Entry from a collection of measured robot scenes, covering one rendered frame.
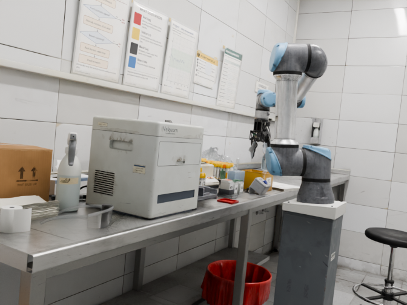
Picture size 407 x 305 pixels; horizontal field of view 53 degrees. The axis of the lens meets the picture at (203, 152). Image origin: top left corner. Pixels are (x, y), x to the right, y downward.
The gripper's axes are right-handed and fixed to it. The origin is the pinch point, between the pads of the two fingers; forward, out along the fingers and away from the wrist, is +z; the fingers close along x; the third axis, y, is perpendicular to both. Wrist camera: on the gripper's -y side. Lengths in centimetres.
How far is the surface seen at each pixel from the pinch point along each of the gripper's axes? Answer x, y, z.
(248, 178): -2.4, 6.2, 11.2
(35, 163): -23, 120, 4
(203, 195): 8, 69, 13
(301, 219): 38, 42, 20
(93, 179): -14, 104, 8
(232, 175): -4.6, 19.8, 9.4
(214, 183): -13.5, 21.5, 14.5
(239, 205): 13, 47, 18
